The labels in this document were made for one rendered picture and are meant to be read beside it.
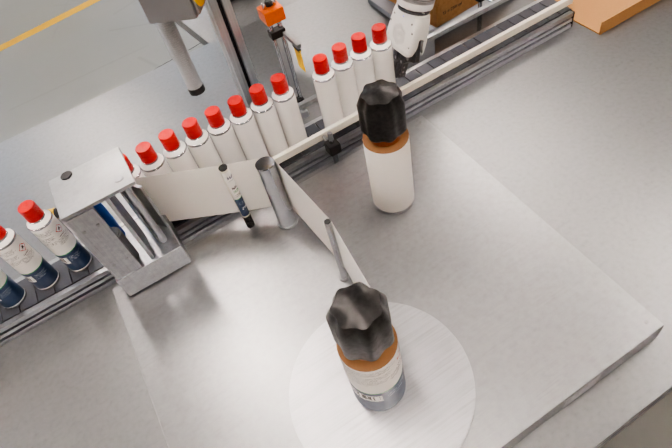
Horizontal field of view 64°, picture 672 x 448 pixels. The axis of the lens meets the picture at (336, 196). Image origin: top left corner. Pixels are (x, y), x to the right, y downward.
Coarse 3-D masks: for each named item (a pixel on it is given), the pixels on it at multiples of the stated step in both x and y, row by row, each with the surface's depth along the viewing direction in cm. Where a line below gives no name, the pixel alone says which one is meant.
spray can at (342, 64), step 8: (336, 48) 119; (344, 48) 118; (336, 56) 119; (344, 56) 120; (336, 64) 121; (344, 64) 121; (352, 64) 122; (336, 72) 122; (344, 72) 121; (352, 72) 123; (336, 80) 124; (344, 80) 123; (352, 80) 124; (344, 88) 125; (352, 88) 126; (344, 96) 127; (352, 96) 127; (344, 104) 129; (352, 104) 129; (344, 112) 131; (352, 112) 131
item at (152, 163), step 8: (144, 144) 109; (136, 152) 108; (144, 152) 108; (152, 152) 109; (144, 160) 110; (152, 160) 110; (160, 160) 111; (144, 168) 111; (152, 168) 111; (160, 168) 111; (168, 168) 114
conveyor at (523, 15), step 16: (544, 0) 151; (512, 16) 149; (528, 16) 148; (496, 32) 146; (528, 32) 144; (464, 48) 144; (496, 48) 141; (432, 64) 142; (464, 64) 140; (400, 80) 140; (432, 80) 138; (320, 128) 134; (352, 128) 132; (320, 144) 130; (288, 160) 128; (176, 224) 122; (64, 272) 118; (80, 272) 118; (32, 288) 117; (64, 288) 116; (32, 304) 114; (0, 320) 113
